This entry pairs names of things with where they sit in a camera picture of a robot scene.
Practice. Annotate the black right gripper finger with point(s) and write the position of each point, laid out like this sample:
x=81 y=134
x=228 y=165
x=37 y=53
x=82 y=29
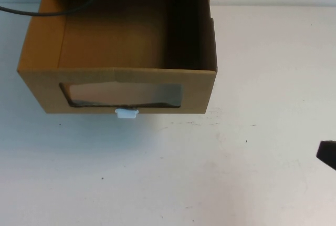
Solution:
x=328 y=155

